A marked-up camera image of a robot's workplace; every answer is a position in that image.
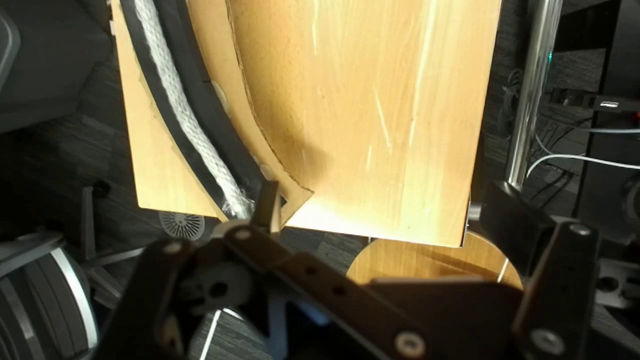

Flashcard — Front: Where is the round wooden side table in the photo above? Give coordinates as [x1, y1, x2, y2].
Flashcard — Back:
[344, 229, 526, 293]

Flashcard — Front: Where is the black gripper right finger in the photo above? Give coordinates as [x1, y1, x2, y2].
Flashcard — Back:
[477, 179, 603, 360]

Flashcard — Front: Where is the dark grey chair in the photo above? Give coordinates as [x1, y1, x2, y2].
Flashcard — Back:
[0, 0, 124, 137]

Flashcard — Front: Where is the light wooden counter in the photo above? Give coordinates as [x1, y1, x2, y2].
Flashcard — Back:
[108, 0, 503, 250]

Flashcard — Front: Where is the grey slatted metal rack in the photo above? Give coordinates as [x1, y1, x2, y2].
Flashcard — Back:
[0, 231, 101, 360]

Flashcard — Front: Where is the white cable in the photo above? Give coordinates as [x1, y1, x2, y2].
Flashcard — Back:
[524, 151, 640, 180]

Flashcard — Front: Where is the chrome cart handle bar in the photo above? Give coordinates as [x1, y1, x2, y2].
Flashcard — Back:
[503, 0, 566, 195]

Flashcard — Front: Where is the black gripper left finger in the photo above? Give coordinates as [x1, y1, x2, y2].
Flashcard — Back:
[91, 179, 427, 360]

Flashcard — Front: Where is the grey mesh disc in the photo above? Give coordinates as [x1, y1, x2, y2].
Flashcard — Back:
[157, 211, 207, 245]

